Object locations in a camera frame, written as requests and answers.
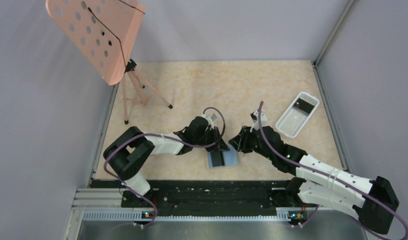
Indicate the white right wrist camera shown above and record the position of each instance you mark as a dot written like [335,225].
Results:
[259,120]

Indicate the pink perforated music stand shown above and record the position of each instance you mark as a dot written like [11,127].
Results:
[105,32]

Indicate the aluminium side rail left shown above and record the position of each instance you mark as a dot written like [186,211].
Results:
[103,127]

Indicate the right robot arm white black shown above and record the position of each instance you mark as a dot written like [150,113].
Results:
[370,201]

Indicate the white perforated plastic basket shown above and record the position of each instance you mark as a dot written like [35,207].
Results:
[292,121]

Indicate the beige card holder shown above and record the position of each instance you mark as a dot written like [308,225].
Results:
[231,159]

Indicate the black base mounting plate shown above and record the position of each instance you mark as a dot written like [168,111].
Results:
[208,198]

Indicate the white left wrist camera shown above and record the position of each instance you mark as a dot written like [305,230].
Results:
[210,119]

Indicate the aluminium corner post right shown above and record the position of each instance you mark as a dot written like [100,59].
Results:
[351,4]

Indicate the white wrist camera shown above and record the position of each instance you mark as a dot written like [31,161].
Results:
[259,120]
[210,119]

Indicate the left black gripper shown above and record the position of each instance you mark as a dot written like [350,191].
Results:
[215,133]

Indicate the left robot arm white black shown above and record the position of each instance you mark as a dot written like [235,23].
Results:
[128,153]

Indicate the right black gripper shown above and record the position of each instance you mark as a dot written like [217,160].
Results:
[240,142]

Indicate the black item in basket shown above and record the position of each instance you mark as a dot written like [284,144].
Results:
[303,106]

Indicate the aluminium frame rail front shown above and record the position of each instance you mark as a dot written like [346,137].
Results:
[106,204]

